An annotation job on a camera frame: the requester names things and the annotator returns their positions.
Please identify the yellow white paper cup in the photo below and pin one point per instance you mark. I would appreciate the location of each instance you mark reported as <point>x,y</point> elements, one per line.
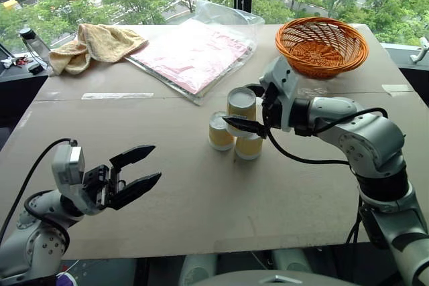
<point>240,102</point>
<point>248,148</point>
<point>219,137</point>

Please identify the small black round object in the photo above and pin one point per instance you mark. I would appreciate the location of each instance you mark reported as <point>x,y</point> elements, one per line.
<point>35,67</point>

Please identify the orange woven basket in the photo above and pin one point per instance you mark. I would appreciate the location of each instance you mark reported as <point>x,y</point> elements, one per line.
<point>321,48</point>

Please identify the pink paper sheet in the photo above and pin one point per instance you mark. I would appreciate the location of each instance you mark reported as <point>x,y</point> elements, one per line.
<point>191,58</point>

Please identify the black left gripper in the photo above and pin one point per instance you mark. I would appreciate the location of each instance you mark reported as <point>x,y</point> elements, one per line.
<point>97,183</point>

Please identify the pink cloth in plastic bag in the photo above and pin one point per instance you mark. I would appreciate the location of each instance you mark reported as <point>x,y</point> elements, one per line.
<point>201,58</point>

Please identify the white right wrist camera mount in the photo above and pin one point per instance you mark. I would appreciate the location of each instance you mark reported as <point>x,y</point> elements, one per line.
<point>283,81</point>

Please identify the clear tape strip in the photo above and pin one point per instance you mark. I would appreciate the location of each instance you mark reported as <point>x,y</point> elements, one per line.
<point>117,96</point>

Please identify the small white object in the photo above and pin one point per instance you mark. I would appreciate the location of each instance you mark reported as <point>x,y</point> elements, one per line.
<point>6,62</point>

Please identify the yellow towel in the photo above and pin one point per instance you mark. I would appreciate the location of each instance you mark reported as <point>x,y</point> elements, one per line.
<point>97,45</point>

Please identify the small red object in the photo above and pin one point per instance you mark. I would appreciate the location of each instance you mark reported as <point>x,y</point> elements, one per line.
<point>22,61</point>

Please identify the black side table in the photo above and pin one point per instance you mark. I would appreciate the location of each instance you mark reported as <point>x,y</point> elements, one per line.
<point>16,98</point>

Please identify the beige tape strip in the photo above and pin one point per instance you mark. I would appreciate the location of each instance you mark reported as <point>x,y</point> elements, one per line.
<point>397,88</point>

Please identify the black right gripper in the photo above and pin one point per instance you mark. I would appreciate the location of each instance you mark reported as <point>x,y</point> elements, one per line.
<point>271,100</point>

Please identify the clear bottle with black cap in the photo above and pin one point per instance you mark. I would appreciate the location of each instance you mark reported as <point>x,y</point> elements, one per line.
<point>33,45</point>

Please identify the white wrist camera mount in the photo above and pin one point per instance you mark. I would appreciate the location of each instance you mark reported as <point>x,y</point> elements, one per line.
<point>283,81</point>
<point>67,165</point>

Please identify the grey rounded robot leg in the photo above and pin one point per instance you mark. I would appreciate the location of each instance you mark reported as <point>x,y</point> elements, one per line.
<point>197,269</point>
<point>291,261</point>

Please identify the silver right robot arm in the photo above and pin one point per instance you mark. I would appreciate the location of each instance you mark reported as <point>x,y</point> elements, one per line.
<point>372,138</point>

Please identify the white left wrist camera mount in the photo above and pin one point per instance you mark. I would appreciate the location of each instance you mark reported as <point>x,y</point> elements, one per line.
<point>67,165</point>

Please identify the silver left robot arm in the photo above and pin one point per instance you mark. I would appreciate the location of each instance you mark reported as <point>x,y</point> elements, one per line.
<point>37,242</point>

